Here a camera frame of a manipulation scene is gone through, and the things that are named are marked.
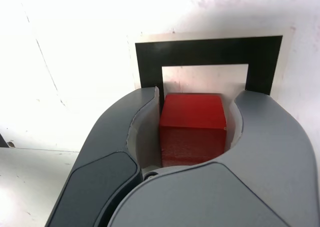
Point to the black tape square outline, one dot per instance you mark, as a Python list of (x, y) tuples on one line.
[(205, 52)]

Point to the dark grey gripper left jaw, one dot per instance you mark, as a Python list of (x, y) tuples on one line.
[(100, 162)]

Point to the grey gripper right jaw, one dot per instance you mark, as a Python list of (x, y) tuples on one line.
[(225, 194)]

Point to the red cube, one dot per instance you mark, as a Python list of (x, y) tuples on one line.
[(192, 127)]

